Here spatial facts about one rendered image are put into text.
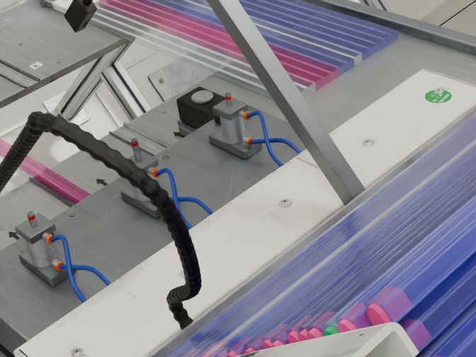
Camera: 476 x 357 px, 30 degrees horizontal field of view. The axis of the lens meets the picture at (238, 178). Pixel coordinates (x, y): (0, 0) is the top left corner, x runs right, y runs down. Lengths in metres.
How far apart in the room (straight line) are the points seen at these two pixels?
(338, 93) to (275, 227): 0.35
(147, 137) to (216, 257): 0.33
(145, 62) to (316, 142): 1.56
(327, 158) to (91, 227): 0.22
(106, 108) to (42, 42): 0.89
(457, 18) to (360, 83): 1.11
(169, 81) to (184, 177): 1.42
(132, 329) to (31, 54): 0.66
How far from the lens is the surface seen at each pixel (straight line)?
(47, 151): 2.08
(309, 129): 0.70
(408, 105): 0.86
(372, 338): 0.25
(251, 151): 0.84
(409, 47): 1.12
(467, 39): 1.11
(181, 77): 2.25
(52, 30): 1.31
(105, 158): 0.44
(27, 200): 0.96
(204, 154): 0.85
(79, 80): 1.95
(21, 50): 1.27
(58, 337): 0.67
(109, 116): 2.15
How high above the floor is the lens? 1.92
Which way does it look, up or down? 59 degrees down
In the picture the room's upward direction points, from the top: 56 degrees clockwise
